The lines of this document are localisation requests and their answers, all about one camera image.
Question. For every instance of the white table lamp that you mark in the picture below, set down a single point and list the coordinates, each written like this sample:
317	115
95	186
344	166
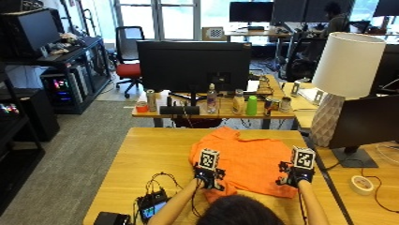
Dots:
344	84

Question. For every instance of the person's right hand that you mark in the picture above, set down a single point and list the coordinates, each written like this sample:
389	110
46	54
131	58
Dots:
297	175

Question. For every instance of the red office chair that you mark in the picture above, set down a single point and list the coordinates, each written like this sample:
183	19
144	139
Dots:
129	62

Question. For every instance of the black computer tower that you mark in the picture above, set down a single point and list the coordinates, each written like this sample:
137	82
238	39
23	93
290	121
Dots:
63	89

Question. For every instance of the person's left hand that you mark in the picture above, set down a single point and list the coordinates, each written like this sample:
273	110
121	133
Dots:
209	176

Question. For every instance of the checkerboard calibration board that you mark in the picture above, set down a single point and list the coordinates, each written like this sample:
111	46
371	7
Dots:
216	33

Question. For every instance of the black speaker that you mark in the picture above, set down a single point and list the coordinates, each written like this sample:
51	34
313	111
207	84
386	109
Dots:
39	112

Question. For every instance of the black background monitor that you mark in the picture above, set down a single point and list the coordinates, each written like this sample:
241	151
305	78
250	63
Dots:
250	12

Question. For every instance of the black box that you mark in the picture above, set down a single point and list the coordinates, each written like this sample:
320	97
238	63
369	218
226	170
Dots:
111	218

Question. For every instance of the clear water bottle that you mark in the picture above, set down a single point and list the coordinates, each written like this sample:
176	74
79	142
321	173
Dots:
212	100

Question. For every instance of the orange shirt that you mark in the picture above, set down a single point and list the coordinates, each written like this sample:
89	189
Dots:
245	159

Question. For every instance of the black monitor on shelf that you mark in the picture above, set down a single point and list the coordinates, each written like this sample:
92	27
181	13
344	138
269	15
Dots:
31	31

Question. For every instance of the glass jar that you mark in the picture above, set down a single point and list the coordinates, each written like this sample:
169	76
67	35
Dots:
285	104

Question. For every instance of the green cup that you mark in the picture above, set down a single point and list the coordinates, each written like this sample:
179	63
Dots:
252	106

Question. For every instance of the person's head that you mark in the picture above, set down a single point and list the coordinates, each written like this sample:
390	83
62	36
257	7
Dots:
241	211

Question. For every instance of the large black monitor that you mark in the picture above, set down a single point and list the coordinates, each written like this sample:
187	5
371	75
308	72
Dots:
193	65

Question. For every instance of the black monitor with stand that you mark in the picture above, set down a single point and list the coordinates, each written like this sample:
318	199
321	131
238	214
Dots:
366	125

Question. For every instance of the black office chair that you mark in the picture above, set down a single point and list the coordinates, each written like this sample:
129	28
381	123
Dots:
304	59

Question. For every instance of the wooden desk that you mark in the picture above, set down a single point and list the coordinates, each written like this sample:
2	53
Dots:
215	106

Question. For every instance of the white tape roll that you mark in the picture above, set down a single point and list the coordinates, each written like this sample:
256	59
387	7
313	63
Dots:
362	185

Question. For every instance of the black device with screen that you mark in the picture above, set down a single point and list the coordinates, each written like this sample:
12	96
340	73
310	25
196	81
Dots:
152	204

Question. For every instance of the orange small container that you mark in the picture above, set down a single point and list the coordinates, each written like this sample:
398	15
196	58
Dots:
143	107

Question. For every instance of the white marker cube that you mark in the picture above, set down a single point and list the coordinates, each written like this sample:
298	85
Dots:
209	158
304	157

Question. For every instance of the black shelf unit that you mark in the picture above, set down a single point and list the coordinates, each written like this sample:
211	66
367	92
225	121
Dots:
71	72

